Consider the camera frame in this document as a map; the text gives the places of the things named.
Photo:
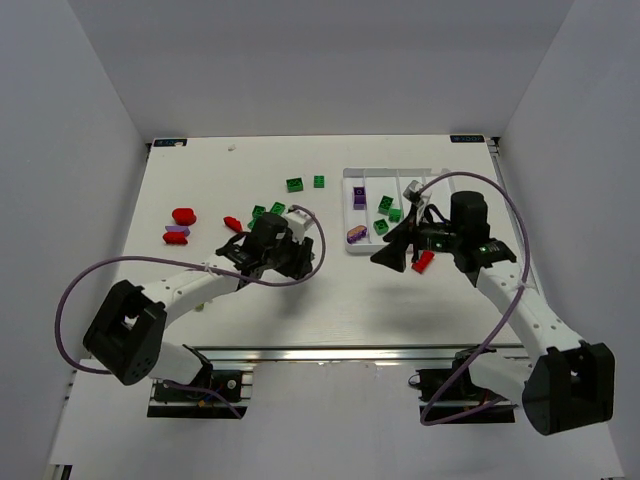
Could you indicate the red rectangular lego brick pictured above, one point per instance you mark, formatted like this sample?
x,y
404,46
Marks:
x,y
423,262

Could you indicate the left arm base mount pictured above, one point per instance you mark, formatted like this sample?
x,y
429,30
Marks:
x,y
214,394

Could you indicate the green lego brick far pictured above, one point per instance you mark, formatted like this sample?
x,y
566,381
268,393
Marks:
x,y
294,185

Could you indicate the green long lego plate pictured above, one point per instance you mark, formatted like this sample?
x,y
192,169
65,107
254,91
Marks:
x,y
278,208

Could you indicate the purple curved lego brick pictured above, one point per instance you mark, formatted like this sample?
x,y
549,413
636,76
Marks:
x,y
178,229

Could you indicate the small green square lego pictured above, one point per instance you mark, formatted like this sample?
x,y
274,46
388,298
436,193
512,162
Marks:
x,y
319,181

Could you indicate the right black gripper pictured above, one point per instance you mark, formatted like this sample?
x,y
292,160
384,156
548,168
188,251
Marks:
x,y
415,238

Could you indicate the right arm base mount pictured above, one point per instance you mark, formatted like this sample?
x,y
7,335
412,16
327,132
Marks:
x,y
463,402

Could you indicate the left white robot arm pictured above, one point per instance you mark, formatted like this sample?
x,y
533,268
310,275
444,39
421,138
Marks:
x,y
127,334

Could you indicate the right blue table sticker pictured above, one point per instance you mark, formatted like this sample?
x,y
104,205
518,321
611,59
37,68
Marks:
x,y
466,138

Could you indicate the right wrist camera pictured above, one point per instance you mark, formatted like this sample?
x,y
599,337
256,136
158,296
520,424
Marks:
x,y
419,198

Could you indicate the red small lego piece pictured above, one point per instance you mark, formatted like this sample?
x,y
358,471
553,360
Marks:
x,y
233,224

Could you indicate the white divided tray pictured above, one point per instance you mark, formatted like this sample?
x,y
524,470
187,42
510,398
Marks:
x,y
373,200

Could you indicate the red rounded lego brick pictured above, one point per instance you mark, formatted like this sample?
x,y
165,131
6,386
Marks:
x,y
184,216

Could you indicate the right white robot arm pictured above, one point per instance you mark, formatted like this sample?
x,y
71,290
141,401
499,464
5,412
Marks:
x,y
569,382

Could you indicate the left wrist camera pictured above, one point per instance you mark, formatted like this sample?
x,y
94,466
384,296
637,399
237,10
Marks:
x,y
299,223

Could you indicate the left blue table sticker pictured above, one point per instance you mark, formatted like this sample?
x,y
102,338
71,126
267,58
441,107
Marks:
x,y
169,142

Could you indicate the green square lego brick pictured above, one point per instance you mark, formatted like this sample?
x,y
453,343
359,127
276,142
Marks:
x,y
258,211

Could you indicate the red curved lego brick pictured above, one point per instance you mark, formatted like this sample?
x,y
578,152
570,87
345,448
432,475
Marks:
x,y
175,238

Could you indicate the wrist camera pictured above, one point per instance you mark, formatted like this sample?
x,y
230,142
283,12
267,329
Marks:
x,y
299,223
419,198

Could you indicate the blue table sticker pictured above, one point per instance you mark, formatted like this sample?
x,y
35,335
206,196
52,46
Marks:
x,y
466,138
169,142

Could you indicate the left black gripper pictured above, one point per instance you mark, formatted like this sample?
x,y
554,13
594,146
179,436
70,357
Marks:
x,y
298,257

